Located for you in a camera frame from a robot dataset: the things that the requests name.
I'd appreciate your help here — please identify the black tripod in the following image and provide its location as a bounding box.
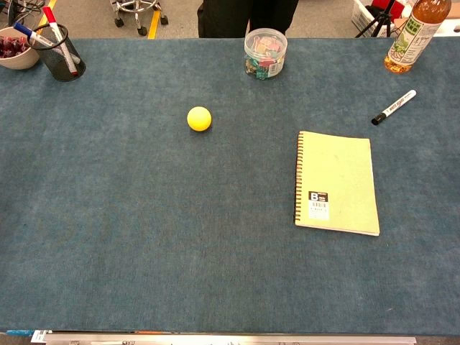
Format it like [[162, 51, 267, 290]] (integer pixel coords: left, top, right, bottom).
[[354, 0, 397, 39]]

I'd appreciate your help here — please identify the black capped whiteboard marker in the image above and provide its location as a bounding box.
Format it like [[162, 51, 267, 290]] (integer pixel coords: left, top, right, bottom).
[[371, 89, 418, 127]]

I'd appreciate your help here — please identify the blue capped whiteboard marker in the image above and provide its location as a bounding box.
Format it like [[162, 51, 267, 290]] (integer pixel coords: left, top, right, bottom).
[[13, 22, 81, 65]]

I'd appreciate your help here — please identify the chrome swivel stool base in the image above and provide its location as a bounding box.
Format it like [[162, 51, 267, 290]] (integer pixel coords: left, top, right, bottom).
[[109, 0, 170, 37]]

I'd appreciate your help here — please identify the person in black trousers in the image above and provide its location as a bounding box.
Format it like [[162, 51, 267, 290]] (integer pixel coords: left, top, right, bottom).
[[197, 0, 300, 39]]

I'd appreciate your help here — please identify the clear jar of binder clips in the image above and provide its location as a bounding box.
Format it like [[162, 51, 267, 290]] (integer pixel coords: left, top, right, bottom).
[[244, 28, 289, 81]]

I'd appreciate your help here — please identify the aluminium table edge rail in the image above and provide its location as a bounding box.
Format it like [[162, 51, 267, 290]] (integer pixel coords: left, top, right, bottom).
[[30, 330, 418, 345]]

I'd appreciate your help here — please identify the red capped whiteboard marker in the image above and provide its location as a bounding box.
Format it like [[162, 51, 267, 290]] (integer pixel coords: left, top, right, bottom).
[[42, 6, 79, 77]]

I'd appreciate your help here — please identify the black mesh pen holder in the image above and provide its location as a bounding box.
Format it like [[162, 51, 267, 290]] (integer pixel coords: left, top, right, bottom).
[[32, 24, 87, 83]]

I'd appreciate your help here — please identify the white bowl with red items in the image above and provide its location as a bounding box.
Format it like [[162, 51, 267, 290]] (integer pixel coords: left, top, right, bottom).
[[0, 26, 41, 70]]

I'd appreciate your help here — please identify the yellow spiral notebook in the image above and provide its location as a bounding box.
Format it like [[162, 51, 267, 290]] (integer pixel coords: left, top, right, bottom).
[[294, 130, 381, 237]]

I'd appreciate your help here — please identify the amber tea bottle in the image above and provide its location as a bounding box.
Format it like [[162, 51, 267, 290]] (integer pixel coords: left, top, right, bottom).
[[383, 0, 452, 75]]

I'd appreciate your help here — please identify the white plastic crate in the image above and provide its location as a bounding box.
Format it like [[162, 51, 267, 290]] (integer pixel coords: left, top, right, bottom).
[[351, 0, 396, 38]]

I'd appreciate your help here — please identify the yellow ball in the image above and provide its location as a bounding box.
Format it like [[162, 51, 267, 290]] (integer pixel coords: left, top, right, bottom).
[[186, 106, 213, 132]]

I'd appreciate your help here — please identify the blue table mat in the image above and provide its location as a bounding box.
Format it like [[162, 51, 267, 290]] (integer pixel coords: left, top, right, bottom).
[[0, 37, 460, 334]]

